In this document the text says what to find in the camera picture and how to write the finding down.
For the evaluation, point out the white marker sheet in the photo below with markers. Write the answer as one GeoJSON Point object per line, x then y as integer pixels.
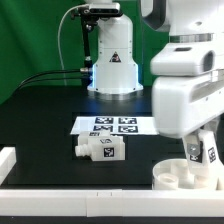
{"type": "Point", "coordinates": [117, 125]}

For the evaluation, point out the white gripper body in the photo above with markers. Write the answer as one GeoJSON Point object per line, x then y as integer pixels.
{"type": "Point", "coordinates": [181, 105]}

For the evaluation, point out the white front barrier wall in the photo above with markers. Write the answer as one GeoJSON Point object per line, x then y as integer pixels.
{"type": "Point", "coordinates": [109, 203]}

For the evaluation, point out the white barrier wall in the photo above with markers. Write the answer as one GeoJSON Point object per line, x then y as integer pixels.
{"type": "Point", "coordinates": [109, 203]}
{"type": "Point", "coordinates": [7, 161]}

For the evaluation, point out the green backdrop curtain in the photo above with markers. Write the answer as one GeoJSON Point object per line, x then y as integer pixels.
{"type": "Point", "coordinates": [28, 40]}

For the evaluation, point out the white left barrier wall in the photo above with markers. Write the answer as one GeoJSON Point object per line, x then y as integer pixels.
{"type": "Point", "coordinates": [7, 161]}

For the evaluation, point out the white round stool seat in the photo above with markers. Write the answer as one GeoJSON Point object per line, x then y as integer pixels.
{"type": "Point", "coordinates": [174, 174]}

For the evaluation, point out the black camera stand pole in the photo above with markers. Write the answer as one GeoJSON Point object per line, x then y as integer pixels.
{"type": "Point", "coordinates": [87, 25]}

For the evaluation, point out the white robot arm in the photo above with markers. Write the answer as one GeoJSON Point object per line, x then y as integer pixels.
{"type": "Point", "coordinates": [195, 47]}

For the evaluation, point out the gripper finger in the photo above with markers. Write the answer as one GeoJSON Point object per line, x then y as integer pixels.
{"type": "Point", "coordinates": [213, 124]}
{"type": "Point", "coordinates": [193, 148]}

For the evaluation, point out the black camera on stand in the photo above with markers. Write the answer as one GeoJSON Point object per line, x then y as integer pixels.
{"type": "Point", "coordinates": [101, 10]}

